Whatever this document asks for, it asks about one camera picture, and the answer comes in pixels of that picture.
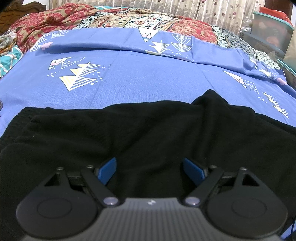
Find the dark wooden headboard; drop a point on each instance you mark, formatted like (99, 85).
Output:
(20, 11)

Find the black pants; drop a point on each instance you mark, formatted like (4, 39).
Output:
(143, 139)

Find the teal patterned cloth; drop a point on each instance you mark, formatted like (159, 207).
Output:
(9, 58)

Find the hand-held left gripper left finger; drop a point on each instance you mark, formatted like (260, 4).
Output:
(107, 169)

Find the clear storage box teal lid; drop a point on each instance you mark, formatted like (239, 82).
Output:
(270, 32)

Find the blue printed bed sheet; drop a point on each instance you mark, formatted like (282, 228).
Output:
(143, 69)

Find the beige leaf print curtain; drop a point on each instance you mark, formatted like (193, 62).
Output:
(185, 10)

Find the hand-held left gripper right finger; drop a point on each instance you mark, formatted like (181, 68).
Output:
(193, 170)

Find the red floral patchwork bedspread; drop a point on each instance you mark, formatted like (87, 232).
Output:
(115, 18)

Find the grey patterned bedcover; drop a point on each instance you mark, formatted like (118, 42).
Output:
(245, 46)

